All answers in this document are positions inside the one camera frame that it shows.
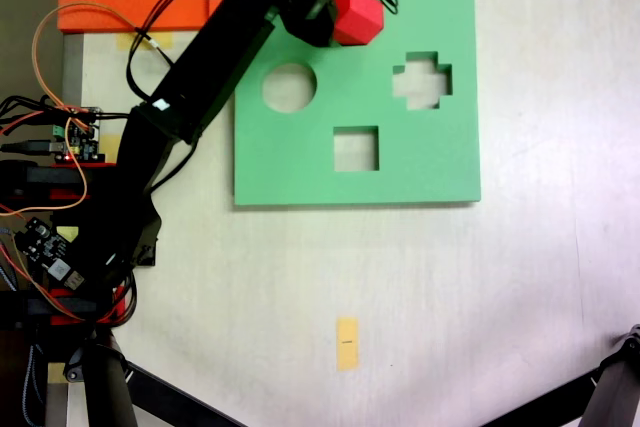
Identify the green shape sorting board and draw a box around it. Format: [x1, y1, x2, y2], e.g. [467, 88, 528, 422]
[233, 0, 482, 207]

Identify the long yellow tape strip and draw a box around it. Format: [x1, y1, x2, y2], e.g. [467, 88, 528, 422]
[116, 31, 174, 52]

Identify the yellow tape marker with line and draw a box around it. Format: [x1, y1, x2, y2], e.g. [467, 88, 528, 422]
[335, 316, 361, 373]

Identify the long black servo cable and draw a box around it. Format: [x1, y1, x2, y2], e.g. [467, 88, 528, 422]
[126, 26, 177, 104]

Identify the black USB cable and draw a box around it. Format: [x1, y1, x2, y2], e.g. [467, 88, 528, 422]
[0, 139, 66, 155]

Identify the black power converter board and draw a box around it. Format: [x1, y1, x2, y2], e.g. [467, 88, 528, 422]
[13, 216, 87, 294]

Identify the red and black table clamp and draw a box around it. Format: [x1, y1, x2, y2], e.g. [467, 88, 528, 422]
[0, 285, 126, 331]
[0, 159, 120, 203]

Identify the motor driver circuit board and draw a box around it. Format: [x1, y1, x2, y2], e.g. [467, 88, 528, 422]
[51, 106, 105, 165]

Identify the red octagonal pillar block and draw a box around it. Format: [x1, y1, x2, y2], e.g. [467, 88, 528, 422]
[329, 0, 387, 48]

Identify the thin orange wire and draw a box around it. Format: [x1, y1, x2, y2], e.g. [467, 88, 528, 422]
[0, 1, 140, 218]

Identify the blue white braided cable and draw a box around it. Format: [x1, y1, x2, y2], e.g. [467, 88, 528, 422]
[21, 344, 47, 427]

